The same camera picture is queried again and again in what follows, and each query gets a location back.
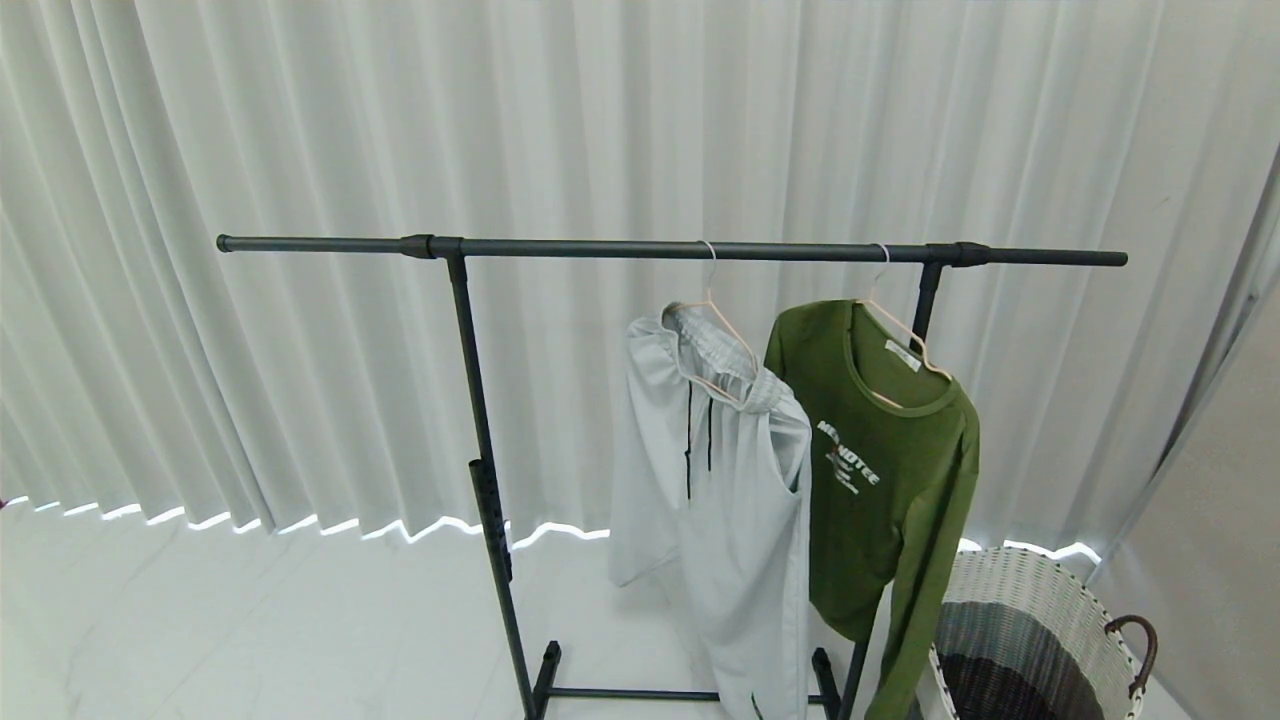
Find white laundry basket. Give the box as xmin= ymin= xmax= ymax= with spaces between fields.
xmin=918 ymin=547 xmax=1159 ymax=720

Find pink clothes hanger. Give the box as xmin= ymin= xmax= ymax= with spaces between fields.
xmin=858 ymin=244 xmax=953 ymax=409
xmin=664 ymin=241 xmax=763 ymax=407

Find green garment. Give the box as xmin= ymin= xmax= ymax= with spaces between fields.
xmin=764 ymin=299 xmax=981 ymax=720

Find pale grey shorts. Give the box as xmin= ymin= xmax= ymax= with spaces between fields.
xmin=607 ymin=305 xmax=813 ymax=720

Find black clothes rack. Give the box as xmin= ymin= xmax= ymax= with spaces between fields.
xmin=216 ymin=234 xmax=1129 ymax=720

